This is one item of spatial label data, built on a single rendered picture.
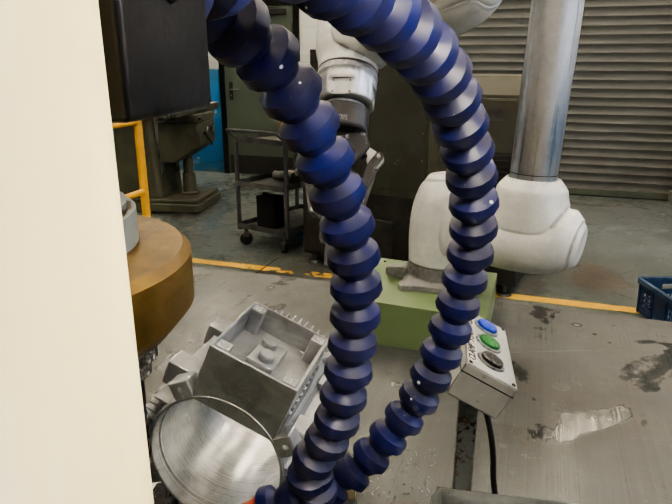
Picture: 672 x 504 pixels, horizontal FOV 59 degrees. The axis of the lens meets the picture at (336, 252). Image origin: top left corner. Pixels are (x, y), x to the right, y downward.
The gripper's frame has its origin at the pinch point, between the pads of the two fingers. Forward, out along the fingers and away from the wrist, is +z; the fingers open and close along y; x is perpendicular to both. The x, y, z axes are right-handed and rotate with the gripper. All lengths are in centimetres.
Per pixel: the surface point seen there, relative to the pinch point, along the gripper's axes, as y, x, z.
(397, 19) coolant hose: 13, -66, 8
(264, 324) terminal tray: -5.2, -11.7, 12.8
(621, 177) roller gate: 205, 576, -217
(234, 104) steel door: -253, 598, -309
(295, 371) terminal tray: -0.3, -14.1, 18.0
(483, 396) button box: 21.0, -4.9, 19.0
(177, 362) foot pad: -13.3, -16.6, 18.1
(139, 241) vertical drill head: 0, -53, 12
